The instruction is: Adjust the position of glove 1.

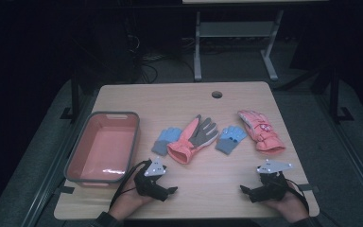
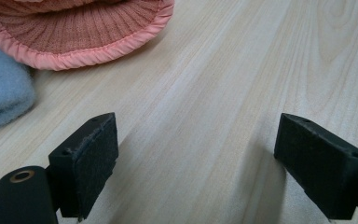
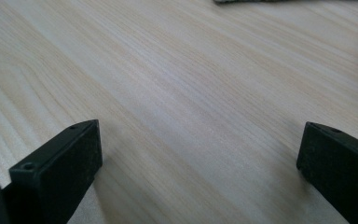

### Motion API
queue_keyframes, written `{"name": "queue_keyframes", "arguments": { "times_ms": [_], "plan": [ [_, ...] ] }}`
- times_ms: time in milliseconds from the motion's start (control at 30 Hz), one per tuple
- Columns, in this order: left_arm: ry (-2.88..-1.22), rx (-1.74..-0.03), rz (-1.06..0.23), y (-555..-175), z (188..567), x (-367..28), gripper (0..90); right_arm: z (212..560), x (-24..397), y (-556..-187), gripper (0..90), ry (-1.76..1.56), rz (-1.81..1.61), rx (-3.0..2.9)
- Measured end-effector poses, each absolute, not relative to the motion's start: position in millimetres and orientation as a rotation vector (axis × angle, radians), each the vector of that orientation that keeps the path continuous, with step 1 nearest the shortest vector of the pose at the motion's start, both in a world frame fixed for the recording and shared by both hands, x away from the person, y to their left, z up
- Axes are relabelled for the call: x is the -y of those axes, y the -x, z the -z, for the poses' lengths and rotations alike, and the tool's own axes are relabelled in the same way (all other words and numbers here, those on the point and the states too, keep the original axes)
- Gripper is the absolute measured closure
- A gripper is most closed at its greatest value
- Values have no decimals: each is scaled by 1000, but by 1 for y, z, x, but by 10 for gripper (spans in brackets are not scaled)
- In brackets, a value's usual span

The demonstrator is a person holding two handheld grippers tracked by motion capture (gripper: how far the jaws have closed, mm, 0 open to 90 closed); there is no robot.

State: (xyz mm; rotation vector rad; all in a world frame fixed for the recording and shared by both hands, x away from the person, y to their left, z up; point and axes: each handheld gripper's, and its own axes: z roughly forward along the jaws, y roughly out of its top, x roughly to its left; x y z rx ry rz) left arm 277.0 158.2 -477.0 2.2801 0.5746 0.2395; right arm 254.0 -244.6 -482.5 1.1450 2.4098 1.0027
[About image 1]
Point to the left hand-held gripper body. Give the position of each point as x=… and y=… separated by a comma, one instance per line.
x=146, y=184

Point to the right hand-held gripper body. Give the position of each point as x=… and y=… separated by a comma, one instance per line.
x=272, y=187

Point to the pink and grey glove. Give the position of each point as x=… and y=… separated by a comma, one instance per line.
x=186, y=145

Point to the blue and grey knit glove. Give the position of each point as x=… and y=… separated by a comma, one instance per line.
x=230, y=140
x=167, y=138

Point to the pink basin with grey rim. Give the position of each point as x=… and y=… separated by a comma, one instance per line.
x=104, y=148

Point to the person's left hand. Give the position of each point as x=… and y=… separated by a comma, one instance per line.
x=127, y=201

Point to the black tape strip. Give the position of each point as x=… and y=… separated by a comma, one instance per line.
x=308, y=188
x=65, y=190

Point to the pink padded ski glove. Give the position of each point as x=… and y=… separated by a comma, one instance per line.
x=261, y=130

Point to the white metal stand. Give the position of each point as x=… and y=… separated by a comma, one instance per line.
x=236, y=29

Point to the aluminium rail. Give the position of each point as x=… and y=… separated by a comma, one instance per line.
x=53, y=164
x=353, y=157

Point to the black metal post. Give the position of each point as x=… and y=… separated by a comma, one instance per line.
x=75, y=94
x=334, y=94

